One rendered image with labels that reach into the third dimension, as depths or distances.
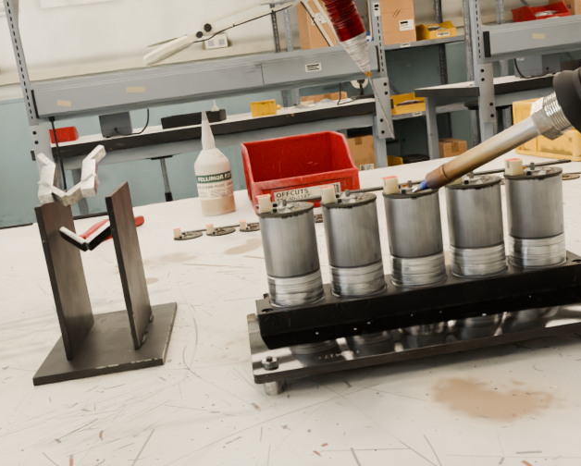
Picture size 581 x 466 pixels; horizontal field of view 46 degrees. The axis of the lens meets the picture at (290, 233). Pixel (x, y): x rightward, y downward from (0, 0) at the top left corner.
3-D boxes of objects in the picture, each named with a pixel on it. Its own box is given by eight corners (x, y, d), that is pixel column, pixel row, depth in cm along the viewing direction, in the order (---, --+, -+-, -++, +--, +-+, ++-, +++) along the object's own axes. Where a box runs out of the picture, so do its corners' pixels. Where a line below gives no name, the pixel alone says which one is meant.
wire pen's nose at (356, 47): (349, 78, 27) (334, 43, 27) (368, 66, 28) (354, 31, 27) (364, 76, 26) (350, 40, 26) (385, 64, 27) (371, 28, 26)
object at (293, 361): (569, 284, 34) (568, 262, 33) (661, 335, 27) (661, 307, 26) (249, 336, 33) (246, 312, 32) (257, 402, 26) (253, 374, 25)
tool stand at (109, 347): (65, 435, 33) (-23, 299, 25) (77, 280, 40) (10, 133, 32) (182, 415, 34) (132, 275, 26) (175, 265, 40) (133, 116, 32)
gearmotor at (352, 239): (393, 311, 30) (381, 196, 29) (339, 319, 30) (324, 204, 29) (380, 294, 32) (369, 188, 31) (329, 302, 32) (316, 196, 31)
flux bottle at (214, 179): (203, 217, 65) (186, 113, 63) (201, 212, 69) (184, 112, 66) (238, 212, 66) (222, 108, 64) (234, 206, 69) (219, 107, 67)
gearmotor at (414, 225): (455, 300, 30) (446, 187, 29) (401, 309, 30) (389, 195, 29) (438, 285, 32) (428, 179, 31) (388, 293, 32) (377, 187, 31)
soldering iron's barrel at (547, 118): (429, 202, 28) (574, 128, 24) (412, 169, 28) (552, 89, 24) (445, 196, 29) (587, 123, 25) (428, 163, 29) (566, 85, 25)
